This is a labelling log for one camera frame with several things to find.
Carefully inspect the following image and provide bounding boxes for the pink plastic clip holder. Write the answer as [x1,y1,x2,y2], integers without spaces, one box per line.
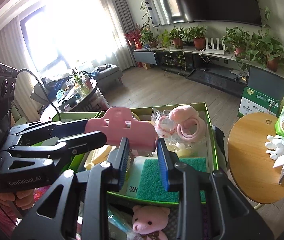
[85,107,158,152]

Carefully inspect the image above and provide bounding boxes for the green box with clutter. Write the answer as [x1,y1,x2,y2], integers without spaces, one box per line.
[64,101,219,207]

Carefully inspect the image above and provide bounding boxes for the left hand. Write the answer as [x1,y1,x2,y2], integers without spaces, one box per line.
[0,189,35,210]

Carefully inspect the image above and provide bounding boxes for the empty green box lid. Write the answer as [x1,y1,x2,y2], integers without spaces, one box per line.
[33,112,99,146]

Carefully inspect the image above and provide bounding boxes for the green scouring pad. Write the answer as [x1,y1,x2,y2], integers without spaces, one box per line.
[136,157,207,203]

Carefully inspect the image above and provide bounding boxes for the cluttered glass coffee table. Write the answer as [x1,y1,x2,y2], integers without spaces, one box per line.
[40,78,99,116]

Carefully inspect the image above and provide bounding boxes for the small pink teddy bear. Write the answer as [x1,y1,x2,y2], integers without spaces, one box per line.
[132,205,170,240]

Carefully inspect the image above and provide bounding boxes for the grey ottoman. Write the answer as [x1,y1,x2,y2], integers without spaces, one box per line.
[90,64,123,90]

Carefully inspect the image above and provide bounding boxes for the round wooden side table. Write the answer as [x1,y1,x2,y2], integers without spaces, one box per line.
[228,113,284,204]

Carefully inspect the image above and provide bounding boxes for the white gloves on table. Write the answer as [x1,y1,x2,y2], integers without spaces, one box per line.
[265,135,284,160]

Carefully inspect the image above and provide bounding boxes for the green white carton box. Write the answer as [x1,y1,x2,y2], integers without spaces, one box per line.
[237,87,280,118]

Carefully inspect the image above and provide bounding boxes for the potted plant red pot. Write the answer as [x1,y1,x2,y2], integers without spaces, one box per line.
[248,33,284,72]
[139,27,157,48]
[168,27,185,49]
[186,25,207,50]

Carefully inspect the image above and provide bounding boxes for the grey tv cabinet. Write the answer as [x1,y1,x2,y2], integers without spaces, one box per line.
[133,46,284,100]

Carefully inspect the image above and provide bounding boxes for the white wifi router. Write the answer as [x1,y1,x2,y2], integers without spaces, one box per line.
[204,37,226,55]

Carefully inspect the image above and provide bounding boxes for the large wall television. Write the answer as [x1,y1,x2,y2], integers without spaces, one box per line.
[145,0,261,27]

